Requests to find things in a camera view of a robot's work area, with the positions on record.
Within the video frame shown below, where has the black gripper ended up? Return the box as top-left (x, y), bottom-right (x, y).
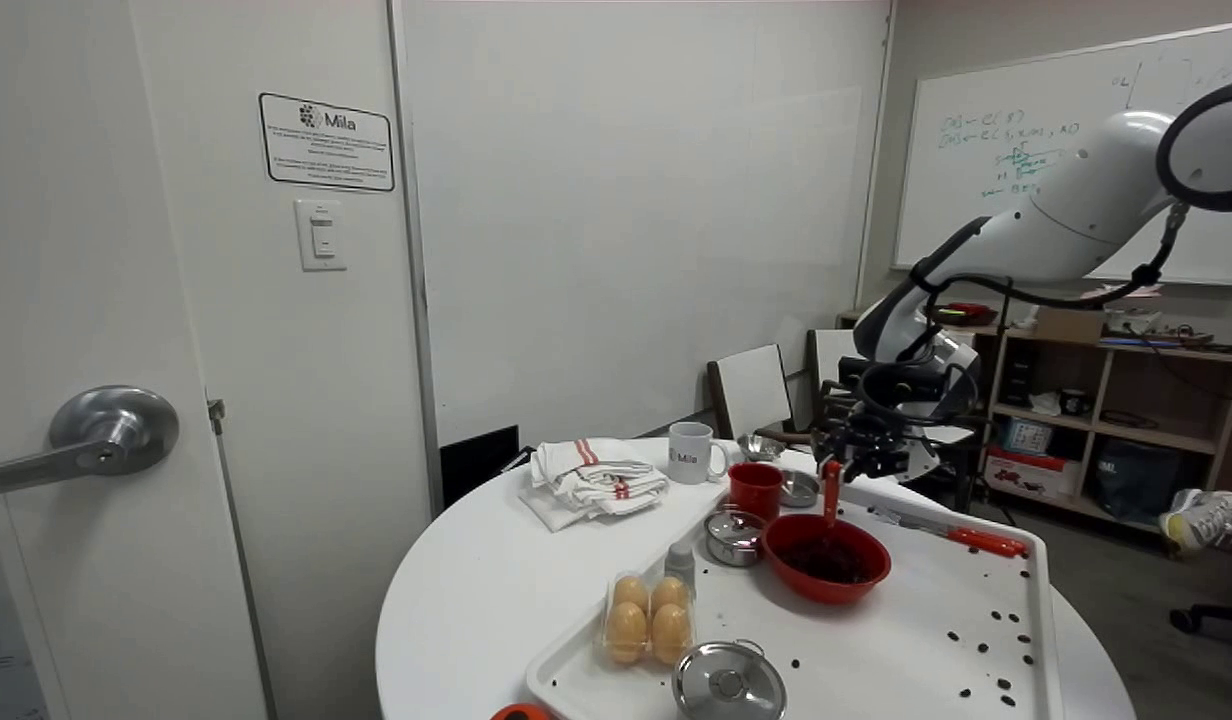
top-left (811, 405), bottom-right (945, 488)

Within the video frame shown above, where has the red handled steel spoon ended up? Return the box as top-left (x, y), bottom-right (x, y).
top-left (815, 457), bottom-right (846, 532)

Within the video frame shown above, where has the red bowl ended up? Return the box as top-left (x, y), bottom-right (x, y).
top-left (759, 511), bottom-right (894, 610)

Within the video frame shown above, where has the shallow steel dish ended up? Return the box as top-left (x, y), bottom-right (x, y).
top-left (780, 467), bottom-right (829, 511)

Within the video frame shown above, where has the red mug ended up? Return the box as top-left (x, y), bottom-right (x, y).
top-left (722, 459), bottom-right (792, 532)

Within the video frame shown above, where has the dark coffee bean pile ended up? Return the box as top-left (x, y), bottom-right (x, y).
top-left (780, 532), bottom-right (875, 584)

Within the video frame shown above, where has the small lidded steel container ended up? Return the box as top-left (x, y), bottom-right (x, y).
top-left (697, 501), bottom-right (767, 572)

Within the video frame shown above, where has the thin black stand pole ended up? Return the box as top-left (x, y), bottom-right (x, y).
top-left (974, 283), bottom-right (1026, 514)

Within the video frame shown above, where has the flat red item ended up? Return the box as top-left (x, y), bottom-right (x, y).
top-left (933, 300), bottom-right (999, 328)

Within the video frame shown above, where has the red and white box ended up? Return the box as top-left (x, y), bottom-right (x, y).
top-left (984, 445), bottom-right (1087, 504)

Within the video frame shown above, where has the small steel shaker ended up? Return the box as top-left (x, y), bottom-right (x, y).
top-left (660, 534), bottom-right (700, 591)

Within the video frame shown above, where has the white rectangular tray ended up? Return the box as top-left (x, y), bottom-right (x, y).
top-left (521, 473), bottom-right (1061, 720)

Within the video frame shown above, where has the cardboard box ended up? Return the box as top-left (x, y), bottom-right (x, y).
top-left (1026, 300), bottom-right (1113, 348)

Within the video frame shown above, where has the bag of yellow buns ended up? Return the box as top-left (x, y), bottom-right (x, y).
top-left (596, 568), bottom-right (700, 673)

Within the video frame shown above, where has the white cloth with red stripes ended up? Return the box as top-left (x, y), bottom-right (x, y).
top-left (513, 436), bottom-right (670, 534)

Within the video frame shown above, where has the dark storage bin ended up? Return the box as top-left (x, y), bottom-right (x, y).
top-left (1087, 445), bottom-right (1213, 522)

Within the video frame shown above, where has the wooden storage shelf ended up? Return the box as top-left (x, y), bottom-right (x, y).
top-left (835, 307), bottom-right (1232, 534)

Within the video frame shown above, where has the black box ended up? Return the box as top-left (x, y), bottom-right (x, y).
top-left (435, 417), bottom-right (529, 511)

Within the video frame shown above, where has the crumpled plastic bag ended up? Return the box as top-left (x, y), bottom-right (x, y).
top-left (1154, 482), bottom-right (1232, 557)

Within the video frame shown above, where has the black office chair base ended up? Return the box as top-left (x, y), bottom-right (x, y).
top-left (1164, 572), bottom-right (1232, 645)

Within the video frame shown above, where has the white door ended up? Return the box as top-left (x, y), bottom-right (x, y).
top-left (0, 0), bottom-right (273, 720)

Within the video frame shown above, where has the red handled knife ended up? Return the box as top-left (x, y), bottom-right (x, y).
top-left (843, 482), bottom-right (1032, 561)

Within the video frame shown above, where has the white light switch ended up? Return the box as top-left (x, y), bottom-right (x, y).
top-left (291, 194), bottom-right (353, 274)

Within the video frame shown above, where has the white wall sign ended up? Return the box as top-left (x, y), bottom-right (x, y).
top-left (256, 87), bottom-right (399, 194)

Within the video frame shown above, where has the silver door handle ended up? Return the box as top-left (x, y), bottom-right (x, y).
top-left (0, 380), bottom-right (185, 501)

